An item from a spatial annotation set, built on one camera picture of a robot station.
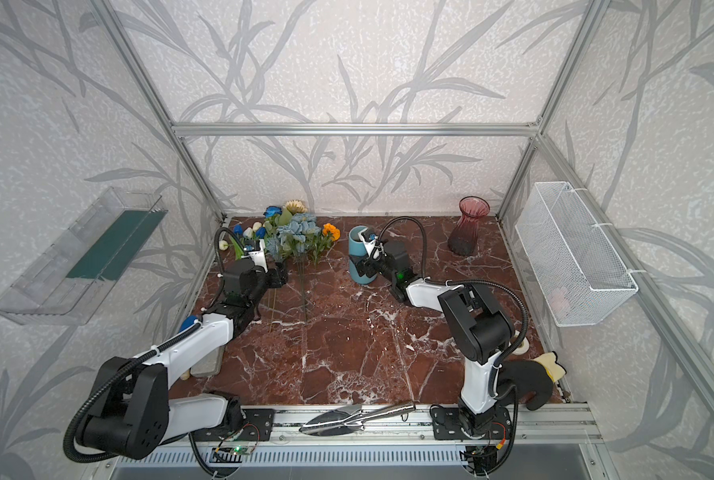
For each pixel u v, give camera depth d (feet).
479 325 1.65
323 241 3.55
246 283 2.19
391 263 2.41
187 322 3.07
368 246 2.66
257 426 2.37
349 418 2.47
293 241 3.37
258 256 2.48
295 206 3.79
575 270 2.04
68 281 2.11
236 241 2.39
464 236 3.34
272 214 3.71
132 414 1.34
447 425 2.39
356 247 2.83
